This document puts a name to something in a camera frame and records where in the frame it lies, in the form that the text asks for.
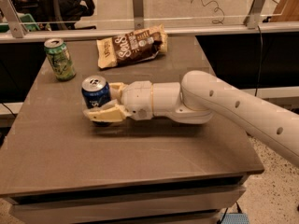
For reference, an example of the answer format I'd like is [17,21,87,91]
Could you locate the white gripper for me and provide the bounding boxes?
[83,81,153,122]

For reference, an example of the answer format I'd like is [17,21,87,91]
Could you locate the blue pepsi can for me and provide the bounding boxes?
[81,75,111,109]

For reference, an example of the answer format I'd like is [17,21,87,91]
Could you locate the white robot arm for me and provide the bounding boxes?
[84,71,299,166]

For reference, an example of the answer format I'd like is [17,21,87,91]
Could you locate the green soda can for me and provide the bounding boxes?
[44,38,76,81]

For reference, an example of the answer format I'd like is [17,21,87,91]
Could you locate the brown and cream snack bag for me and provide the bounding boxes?
[97,24,167,69]

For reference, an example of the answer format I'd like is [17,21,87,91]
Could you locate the grey drawer cabinet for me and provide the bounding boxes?
[0,41,263,224]

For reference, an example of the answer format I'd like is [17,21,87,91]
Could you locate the black office chair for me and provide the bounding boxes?
[11,0,95,30]

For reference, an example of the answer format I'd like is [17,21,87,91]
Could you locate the green plastic bin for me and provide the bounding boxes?
[0,14,40,33]

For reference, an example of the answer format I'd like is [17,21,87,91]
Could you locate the glass barrier panel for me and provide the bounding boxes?
[0,0,292,33]

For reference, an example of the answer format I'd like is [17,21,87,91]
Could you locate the blue perforated box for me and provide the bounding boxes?
[221,213,249,224]

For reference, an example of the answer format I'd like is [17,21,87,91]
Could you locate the middle metal glass bracket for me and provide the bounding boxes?
[133,0,144,30]

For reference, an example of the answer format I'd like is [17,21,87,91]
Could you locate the metal glass bracket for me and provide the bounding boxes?
[0,0,26,38]
[133,0,144,30]
[243,0,265,29]

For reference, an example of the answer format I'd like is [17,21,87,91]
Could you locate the black cable at left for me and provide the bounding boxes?
[0,100,17,119]

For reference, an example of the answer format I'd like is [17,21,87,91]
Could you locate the left metal glass bracket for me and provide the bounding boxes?
[0,0,26,38]

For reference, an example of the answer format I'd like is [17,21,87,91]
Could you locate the coiled black cable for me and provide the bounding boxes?
[162,0,226,25]

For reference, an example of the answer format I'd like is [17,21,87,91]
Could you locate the right metal glass bracket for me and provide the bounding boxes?
[243,0,265,29]

